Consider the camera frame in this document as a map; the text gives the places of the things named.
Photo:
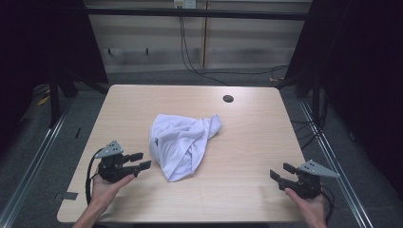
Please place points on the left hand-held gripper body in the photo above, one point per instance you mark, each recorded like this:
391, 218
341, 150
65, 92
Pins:
111, 166

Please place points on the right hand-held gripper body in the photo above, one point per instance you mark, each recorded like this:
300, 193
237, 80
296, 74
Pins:
305, 185

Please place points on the white printed t-shirt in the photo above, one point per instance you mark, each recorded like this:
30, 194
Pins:
177, 139

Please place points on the person's right hand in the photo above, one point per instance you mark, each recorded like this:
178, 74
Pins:
309, 205

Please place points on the person's left hand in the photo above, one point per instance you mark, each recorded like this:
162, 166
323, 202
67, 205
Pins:
106, 191

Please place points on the grey tape strip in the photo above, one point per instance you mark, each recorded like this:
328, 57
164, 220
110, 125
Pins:
67, 196

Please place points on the black metal stand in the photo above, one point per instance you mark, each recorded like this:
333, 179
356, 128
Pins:
54, 101

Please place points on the yellow floor object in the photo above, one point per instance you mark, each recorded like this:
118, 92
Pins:
43, 100

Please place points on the black curtain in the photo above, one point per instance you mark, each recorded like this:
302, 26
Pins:
38, 41
361, 79

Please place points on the black horizontal frame bar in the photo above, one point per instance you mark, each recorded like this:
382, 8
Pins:
196, 13

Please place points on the white wall power outlet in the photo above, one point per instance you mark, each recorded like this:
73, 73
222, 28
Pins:
185, 3

